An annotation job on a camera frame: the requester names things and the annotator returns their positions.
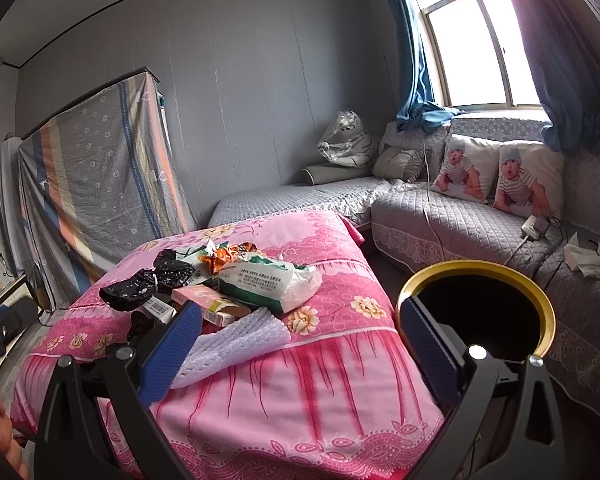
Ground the black bin with yellow rim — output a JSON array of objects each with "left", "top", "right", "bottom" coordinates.
[{"left": 396, "top": 259, "right": 557, "bottom": 362}]

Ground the grey rolled pillow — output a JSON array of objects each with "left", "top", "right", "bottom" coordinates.
[{"left": 301, "top": 162, "right": 372, "bottom": 185}]

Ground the right baby print pillow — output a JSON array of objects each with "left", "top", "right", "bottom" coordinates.
[{"left": 494, "top": 141, "right": 565, "bottom": 219}]

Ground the pink floral table cloth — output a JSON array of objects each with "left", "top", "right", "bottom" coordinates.
[{"left": 9, "top": 209, "right": 447, "bottom": 480}]

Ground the blue curtain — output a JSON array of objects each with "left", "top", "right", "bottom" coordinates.
[{"left": 387, "top": 0, "right": 460, "bottom": 134}]

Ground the white foam net sleeve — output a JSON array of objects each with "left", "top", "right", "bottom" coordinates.
[{"left": 170, "top": 308, "right": 290, "bottom": 389}]

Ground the tiger toy in plastic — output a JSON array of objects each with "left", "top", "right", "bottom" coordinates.
[{"left": 316, "top": 110, "right": 375, "bottom": 168}]

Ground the purple curtain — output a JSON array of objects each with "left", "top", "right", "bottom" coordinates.
[{"left": 512, "top": 0, "right": 600, "bottom": 155}]

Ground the white power adapter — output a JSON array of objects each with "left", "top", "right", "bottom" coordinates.
[{"left": 521, "top": 216, "right": 550, "bottom": 240}]

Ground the grey cushion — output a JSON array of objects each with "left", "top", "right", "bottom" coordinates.
[{"left": 373, "top": 146, "right": 431, "bottom": 183}]

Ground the baby print pillow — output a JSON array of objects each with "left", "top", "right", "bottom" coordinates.
[
  {"left": 494, "top": 141, "right": 565, "bottom": 219},
  {"left": 431, "top": 134, "right": 502, "bottom": 204}
]

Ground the window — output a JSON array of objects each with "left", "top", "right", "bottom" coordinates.
[{"left": 415, "top": 0, "right": 540, "bottom": 110}]

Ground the black plastic bag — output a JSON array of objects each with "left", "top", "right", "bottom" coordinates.
[{"left": 99, "top": 249, "right": 195, "bottom": 312}]

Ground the orange snack bag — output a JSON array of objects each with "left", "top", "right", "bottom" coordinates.
[{"left": 199, "top": 242, "right": 259, "bottom": 274}]

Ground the person hand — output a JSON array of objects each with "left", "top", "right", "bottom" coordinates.
[{"left": 0, "top": 401, "right": 30, "bottom": 480}]

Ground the left baby print pillow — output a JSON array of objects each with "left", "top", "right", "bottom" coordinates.
[{"left": 431, "top": 134, "right": 502, "bottom": 204}]

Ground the pink cardboard box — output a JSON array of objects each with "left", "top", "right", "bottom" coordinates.
[{"left": 171, "top": 285, "right": 251, "bottom": 328}]

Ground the white cable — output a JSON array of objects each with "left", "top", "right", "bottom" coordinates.
[{"left": 419, "top": 131, "right": 449, "bottom": 261}]

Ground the striped sheet covered furniture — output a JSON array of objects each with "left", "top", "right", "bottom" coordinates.
[{"left": 18, "top": 68, "right": 197, "bottom": 308}]

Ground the white crumpled tissue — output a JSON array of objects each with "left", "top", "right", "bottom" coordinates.
[{"left": 564, "top": 244, "right": 600, "bottom": 280}]

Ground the grey quilted sofa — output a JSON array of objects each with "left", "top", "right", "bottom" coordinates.
[{"left": 209, "top": 115, "right": 600, "bottom": 415}]

